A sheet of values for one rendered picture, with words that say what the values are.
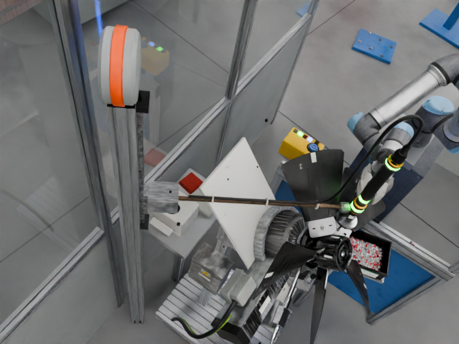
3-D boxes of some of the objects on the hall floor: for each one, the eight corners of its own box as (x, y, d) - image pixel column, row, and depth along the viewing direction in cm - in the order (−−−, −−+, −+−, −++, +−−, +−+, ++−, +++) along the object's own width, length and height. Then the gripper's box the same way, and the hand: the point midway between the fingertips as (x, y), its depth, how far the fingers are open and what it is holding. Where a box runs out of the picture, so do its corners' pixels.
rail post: (365, 321, 263) (436, 276, 198) (368, 316, 265) (439, 269, 201) (371, 325, 263) (444, 282, 198) (373, 320, 265) (447, 275, 200)
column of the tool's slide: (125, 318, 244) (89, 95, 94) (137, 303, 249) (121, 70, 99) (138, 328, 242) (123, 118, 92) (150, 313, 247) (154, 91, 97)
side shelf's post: (171, 278, 259) (180, 213, 190) (175, 273, 261) (186, 207, 192) (177, 282, 259) (188, 218, 190) (181, 277, 261) (193, 212, 192)
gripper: (396, 175, 147) (372, 220, 136) (366, 156, 150) (340, 200, 138) (409, 160, 140) (384, 207, 129) (377, 141, 142) (350, 185, 131)
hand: (367, 195), depth 132 cm, fingers closed on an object, 4 cm apart
